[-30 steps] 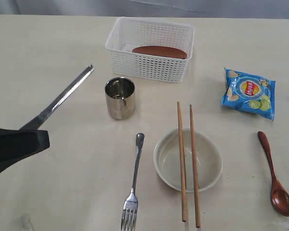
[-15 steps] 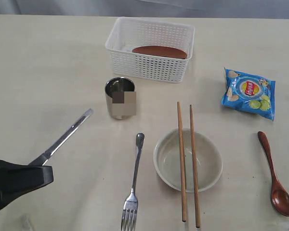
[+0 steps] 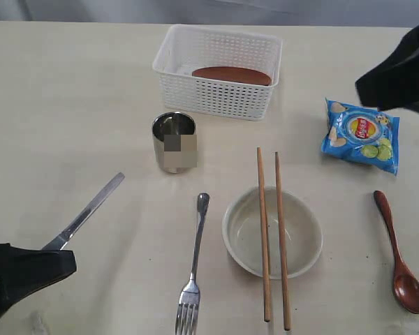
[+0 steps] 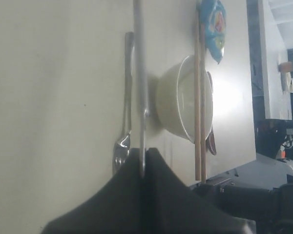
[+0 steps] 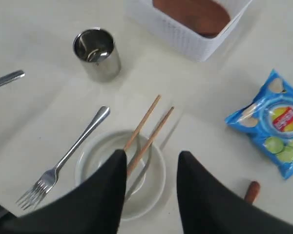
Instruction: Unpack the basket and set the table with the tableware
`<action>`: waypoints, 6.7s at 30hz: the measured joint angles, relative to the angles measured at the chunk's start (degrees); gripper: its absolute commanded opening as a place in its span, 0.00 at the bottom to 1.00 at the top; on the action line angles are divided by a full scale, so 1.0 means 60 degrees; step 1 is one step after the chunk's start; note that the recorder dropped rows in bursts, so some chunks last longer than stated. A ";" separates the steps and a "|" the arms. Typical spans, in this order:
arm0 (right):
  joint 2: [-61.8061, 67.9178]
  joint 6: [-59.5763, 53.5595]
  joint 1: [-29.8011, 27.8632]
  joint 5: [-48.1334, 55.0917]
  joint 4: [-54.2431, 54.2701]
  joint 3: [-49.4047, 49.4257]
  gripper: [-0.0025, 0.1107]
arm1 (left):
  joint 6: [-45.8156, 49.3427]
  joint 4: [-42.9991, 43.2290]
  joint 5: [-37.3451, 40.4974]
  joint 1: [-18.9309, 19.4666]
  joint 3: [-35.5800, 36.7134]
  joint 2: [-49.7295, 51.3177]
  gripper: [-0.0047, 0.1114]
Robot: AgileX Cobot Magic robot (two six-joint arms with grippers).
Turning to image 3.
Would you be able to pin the silver metal fork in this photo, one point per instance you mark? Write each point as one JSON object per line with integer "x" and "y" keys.
{"x": 189, "y": 298}

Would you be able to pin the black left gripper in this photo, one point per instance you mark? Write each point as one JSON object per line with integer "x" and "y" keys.
{"x": 24, "y": 272}

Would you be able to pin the white ceramic bowl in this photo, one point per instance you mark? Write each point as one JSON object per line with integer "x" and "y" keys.
{"x": 241, "y": 233}

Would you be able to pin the brown wooden chopstick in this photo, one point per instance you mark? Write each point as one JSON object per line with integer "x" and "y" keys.
{"x": 282, "y": 246}
{"x": 267, "y": 314}

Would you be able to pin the brown round plate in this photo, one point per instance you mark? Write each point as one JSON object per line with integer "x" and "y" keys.
{"x": 233, "y": 74}

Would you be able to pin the white perforated plastic basket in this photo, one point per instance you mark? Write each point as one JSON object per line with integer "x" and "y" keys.
{"x": 187, "y": 48}

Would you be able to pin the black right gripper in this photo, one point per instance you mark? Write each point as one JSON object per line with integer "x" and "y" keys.
{"x": 394, "y": 83}

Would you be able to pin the stainless steel cup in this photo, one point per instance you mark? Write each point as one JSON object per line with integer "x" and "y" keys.
{"x": 175, "y": 142}

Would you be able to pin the blue potato chips bag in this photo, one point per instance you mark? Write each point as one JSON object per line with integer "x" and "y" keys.
{"x": 362, "y": 135}

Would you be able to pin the silver metal table knife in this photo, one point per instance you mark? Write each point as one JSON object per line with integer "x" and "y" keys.
{"x": 61, "y": 240}

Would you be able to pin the brown wooden spoon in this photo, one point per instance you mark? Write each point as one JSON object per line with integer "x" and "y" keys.
{"x": 404, "y": 284}

